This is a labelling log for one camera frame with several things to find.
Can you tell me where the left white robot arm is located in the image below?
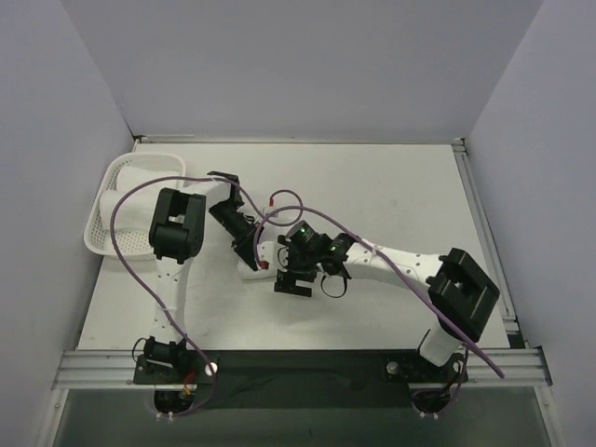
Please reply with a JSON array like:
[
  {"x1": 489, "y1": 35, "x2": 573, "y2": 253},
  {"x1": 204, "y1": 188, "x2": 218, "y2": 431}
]
[{"x1": 143, "y1": 171, "x2": 260, "y2": 384}]

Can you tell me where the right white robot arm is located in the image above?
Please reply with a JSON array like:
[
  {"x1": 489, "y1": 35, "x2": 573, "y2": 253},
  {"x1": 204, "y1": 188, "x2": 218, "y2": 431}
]
[{"x1": 274, "y1": 221, "x2": 500, "y2": 382}]

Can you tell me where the white perforated plastic basket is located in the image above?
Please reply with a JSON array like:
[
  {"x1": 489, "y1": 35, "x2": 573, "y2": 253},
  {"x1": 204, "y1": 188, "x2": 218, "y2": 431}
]
[{"x1": 84, "y1": 153, "x2": 186, "y2": 260}]

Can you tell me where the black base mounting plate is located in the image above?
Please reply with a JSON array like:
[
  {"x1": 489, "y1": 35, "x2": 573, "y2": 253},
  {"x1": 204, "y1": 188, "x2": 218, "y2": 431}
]
[{"x1": 132, "y1": 349, "x2": 468, "y2": 414}]

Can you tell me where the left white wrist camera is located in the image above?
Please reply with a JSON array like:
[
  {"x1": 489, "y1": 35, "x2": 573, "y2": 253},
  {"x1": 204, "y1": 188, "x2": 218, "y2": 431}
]
[{"x1": 261, "y1": 199, "x2": 281, "y2": 226}]

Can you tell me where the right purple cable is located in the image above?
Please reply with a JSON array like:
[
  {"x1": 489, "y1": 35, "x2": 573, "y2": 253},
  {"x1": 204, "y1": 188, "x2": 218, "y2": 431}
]
[{"x1": 252, "y1": 207, "x2": 506, "y2": 419}]

